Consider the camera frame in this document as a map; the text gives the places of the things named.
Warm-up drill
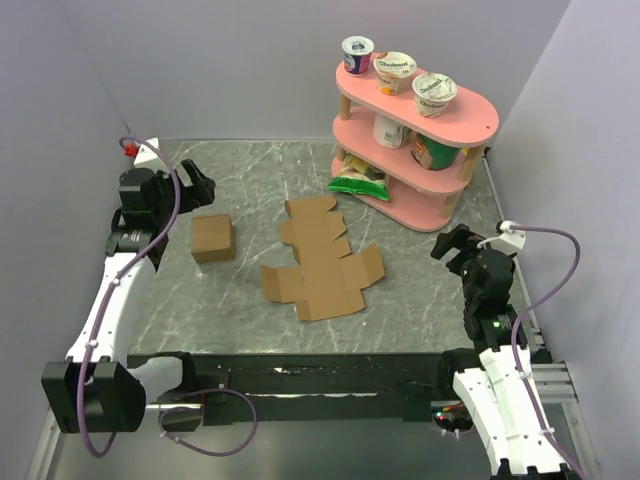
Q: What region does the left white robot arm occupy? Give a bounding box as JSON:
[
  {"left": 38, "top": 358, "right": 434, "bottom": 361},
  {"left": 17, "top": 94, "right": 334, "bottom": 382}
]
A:
[{"left": 41, "top": 159, "right": 215, "bottom": 434}]

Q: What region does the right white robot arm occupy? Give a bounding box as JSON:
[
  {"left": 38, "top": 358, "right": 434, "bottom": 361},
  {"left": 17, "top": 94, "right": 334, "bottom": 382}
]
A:
[{"left": 431, "top": 221, "right": 586, "bottom": 479}]

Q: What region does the small folded cardboard box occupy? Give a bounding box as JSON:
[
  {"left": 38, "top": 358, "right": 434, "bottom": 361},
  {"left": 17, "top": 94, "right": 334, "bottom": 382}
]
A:
[{"left": 191, "top": 214, "right": 236, "bottom": 264}]

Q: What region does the pink three-tier shelf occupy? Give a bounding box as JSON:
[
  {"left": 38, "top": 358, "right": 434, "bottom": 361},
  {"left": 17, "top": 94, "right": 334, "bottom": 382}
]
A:
[{"left": 331, "top": 65, "right": 499, "bottom": 232}]

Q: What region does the green can middle shelf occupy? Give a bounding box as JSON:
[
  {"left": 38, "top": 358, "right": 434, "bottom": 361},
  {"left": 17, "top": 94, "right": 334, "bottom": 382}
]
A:
[{"left": 411, "top": 133, "right": 461, "bottom": 171}]

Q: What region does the green snack bag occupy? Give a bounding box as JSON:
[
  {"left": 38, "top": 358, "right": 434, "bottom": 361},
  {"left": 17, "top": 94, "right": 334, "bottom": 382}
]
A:
[{"left": 328, "top": 154, "right": 390, "bottom": 202}]

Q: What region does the white container middle shelf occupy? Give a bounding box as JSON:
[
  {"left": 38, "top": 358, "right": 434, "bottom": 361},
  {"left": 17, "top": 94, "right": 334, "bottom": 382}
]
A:
[{"left": 373, "top": 113, "right": 411, "bottom": 149}]

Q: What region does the Chobani white yogurt cup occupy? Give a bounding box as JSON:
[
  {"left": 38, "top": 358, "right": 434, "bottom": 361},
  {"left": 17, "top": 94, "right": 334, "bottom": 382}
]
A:
[{"left": 412, "top": 72, "right": 458, "bottom": 118}]

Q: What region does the Chobani peach yogurt cup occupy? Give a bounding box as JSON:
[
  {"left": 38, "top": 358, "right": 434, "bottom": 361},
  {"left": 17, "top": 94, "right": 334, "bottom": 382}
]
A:
[{"left": 373, "top": 51, "right": 417, "bottom": 96}]

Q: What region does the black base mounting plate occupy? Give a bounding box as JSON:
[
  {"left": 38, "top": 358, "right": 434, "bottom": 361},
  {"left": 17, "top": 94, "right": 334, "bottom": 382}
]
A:
[{"left": 127, "top": 352, "right": 551, "bottom": 426}]

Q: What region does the white blue yogurt cup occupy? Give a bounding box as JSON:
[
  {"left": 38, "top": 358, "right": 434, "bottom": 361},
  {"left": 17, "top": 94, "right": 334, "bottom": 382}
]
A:
[{"left": 342, "top": 35, "right": 374, "bottom": 76}]

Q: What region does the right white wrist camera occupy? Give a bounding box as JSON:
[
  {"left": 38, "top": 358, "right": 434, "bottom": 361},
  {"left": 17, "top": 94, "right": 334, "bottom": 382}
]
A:
[{"left": 477, "top": 221, "right": 526, "bottom": 257}]

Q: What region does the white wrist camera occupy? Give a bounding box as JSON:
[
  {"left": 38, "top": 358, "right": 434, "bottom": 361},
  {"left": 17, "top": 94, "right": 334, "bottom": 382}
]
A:
[
  {"left": 119, "top": 140, "right": 167, "bottom": 172},
  {"left": 477, "top": 221, "right": 526, "bottom": 257}
]

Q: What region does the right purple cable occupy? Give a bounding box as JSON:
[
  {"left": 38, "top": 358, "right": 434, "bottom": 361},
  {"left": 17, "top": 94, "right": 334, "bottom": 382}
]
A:
[{"left": 509, "top": 226, "right": 591, "bottom": 480}]

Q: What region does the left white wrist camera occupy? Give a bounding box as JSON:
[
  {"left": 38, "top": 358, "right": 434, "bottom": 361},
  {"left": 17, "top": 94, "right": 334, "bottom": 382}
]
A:
[{"left": 119, "top": 140, "right": 167, "bottom": 172}]

